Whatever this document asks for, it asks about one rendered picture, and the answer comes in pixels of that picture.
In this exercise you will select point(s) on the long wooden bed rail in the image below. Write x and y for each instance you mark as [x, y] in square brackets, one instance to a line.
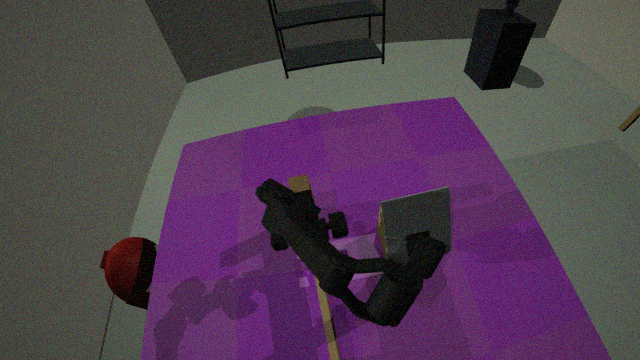
[328, 323]

